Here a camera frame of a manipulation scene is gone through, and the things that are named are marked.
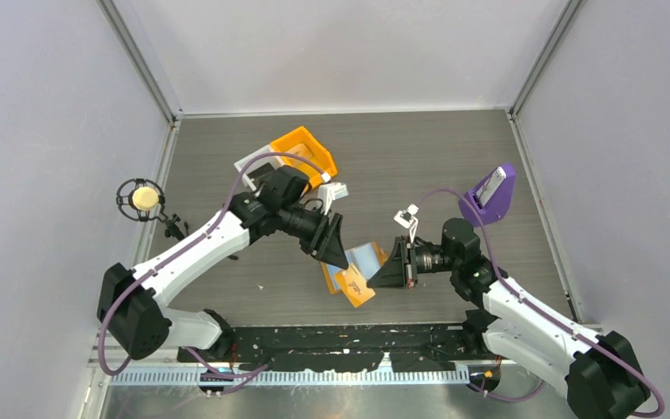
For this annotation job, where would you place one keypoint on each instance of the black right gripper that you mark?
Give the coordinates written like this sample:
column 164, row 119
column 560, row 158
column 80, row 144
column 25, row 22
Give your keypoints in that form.
column 397, row 271

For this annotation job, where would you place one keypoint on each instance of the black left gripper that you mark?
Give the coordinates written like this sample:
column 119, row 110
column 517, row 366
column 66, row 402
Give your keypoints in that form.
column 331, row 250

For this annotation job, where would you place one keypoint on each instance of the orange card holder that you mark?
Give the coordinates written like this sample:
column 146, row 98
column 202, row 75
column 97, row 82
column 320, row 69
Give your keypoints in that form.
column 367, row 258

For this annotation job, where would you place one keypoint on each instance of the gold credit card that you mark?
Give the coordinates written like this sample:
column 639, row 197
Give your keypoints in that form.
column 353, row 285

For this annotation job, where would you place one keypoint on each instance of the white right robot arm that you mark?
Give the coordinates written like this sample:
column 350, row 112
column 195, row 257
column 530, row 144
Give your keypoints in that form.
column 598, row 375

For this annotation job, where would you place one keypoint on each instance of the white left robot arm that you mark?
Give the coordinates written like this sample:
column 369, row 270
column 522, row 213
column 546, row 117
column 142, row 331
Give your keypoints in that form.
column 134, row 302

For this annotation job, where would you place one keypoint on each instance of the tan card stack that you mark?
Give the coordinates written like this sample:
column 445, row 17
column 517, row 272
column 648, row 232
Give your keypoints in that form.
column 302, row 150

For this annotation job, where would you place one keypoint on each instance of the white plastic bin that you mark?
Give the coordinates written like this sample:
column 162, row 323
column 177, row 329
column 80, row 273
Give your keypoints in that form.
column 275, row 160

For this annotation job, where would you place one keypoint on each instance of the orange plastic bin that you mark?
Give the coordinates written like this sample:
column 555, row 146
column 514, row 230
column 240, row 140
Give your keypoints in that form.
column 300, row 141

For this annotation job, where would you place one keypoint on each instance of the purple metronome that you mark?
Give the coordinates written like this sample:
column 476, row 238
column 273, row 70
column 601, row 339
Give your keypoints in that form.
column 490, row 199

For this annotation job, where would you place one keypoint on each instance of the black microphone tripod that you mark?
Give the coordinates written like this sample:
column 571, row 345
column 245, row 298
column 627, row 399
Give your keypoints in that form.
column 175, row 227

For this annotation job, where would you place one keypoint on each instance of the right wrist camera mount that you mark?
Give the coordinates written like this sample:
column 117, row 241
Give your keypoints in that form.
column 408, row 220

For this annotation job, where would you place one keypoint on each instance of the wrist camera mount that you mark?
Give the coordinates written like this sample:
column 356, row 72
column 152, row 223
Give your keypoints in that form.
column 408, row 220
column 330, row 192

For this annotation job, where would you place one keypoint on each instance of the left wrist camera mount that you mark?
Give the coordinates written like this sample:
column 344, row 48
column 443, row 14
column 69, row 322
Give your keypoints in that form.
column 330, row 192

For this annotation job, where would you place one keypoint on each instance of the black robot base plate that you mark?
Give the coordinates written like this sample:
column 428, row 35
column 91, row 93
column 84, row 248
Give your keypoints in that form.
column 349, row 349

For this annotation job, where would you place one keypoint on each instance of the microphone with shock mount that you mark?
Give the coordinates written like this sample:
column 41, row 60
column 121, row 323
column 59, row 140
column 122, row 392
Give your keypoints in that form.
column 141, row 200

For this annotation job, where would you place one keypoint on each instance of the aluminium front rail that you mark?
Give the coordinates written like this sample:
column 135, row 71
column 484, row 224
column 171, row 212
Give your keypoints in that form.
column 187, row 376

